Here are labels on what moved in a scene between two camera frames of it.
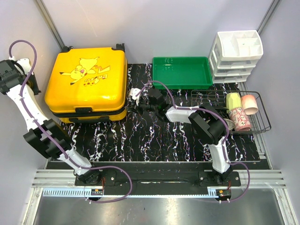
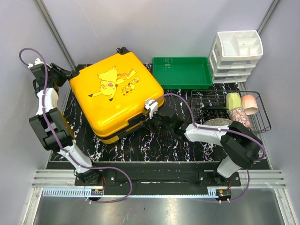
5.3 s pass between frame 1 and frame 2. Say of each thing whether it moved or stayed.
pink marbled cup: stayed
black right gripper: moved
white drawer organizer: stayed
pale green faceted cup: stayed
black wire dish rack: stayed
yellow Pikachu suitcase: moved
